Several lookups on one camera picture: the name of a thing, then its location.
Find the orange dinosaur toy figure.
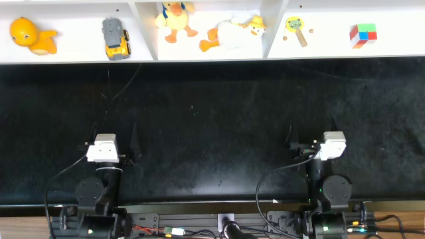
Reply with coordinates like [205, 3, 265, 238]
[9, 17, 59, 56]

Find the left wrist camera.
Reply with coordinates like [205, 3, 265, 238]
[86, 133, 121, 164]

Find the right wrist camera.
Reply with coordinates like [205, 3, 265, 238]
[317, 131, 347, 162]

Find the many-coloured puzzle cube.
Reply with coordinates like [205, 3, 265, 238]
[349, 23, 379, 50]

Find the white plush duck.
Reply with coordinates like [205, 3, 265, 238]
[199, 15, 267, 53]

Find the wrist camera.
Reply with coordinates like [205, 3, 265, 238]
[317, 131, 347, 162]
[86, 133, 121, 164]

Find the white shelf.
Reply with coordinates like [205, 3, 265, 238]
[0, 0, 425, 65]

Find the yellow rattle drum wooden handle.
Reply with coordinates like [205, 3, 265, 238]
[282, 16, 315, 48]

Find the yellow plush duck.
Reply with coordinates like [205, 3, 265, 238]
[154, 1, 199, 44]

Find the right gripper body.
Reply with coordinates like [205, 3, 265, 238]
[289, 141, 321, 160]

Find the black cable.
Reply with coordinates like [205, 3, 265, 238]
[254, 147, 321, 239]
[43, 153, 88, 239]

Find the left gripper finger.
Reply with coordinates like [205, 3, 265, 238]
[88, 121, 98, 145]
[129, 121, 143, 160]

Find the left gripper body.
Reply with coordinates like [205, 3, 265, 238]
[78, 141, 135, 167]

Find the grey and yellow toy truck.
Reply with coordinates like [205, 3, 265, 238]
[101, 17, 132, 62]

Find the mounting rail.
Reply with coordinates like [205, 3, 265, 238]
[49, 200, 425, 239]

